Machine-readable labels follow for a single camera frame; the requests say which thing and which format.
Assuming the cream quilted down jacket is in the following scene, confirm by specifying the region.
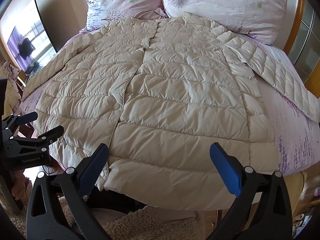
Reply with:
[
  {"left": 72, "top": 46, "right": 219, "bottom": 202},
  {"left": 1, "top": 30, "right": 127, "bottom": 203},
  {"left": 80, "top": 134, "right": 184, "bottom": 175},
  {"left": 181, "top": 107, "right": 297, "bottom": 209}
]
[{"left": 23, "top": 13, "right": 319, "bottom": 210}]

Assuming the person's left hand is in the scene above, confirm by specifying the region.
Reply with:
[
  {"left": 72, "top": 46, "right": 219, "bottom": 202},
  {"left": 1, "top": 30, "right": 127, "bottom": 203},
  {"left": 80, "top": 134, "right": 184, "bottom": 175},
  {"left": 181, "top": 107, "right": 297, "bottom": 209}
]
[{"left": 11, "top": 170, "right": 31, "bottom": 200}]

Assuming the black flat television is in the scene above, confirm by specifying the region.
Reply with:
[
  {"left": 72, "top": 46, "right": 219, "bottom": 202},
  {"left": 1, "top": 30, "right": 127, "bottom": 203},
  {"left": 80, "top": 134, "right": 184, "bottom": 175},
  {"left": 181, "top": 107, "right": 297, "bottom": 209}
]
[{"left": 7, "top": 0, "right": 57, "bottom": 76}]

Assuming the pink floral bed sheet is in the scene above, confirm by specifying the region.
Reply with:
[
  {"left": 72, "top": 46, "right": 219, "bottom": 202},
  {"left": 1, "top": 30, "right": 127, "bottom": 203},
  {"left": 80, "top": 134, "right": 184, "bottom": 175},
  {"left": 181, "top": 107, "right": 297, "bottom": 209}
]
[{"left": 19, "top": 33, "right": 319, "bottom": 176}]

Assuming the beige fluffy rug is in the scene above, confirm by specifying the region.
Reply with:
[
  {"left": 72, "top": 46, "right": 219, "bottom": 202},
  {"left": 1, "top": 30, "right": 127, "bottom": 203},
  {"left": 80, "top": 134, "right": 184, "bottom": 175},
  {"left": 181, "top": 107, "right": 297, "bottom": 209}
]
[{"left": 1, "top": 182, "right": 203, "bottom": 239}]

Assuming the left floral pillow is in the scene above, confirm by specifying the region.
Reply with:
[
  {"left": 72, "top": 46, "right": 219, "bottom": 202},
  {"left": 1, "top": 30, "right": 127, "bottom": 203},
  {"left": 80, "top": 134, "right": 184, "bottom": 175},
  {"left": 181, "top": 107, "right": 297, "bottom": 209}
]
[{"left": 80, "top": 0, "right": 167, "bottom": 33}]

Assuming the floral pillow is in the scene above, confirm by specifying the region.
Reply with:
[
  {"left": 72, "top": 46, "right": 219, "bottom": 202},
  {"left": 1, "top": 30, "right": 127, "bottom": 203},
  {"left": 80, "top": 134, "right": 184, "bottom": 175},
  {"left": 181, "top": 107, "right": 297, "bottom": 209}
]
[
  {"left": 80, "top": 0, "right": 167, "bottom": 33},
  {"left": 163, "top": 0, "right": 287, "bottom": 45}
]

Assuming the right floral pillow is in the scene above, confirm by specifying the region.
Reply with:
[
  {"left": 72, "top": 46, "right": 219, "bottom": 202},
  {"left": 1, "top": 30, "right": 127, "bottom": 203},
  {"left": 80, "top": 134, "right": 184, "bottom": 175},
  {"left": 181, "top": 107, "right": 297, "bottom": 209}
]
[{"left": 163, "top": 0, "right": 287, "bottom": 45}]

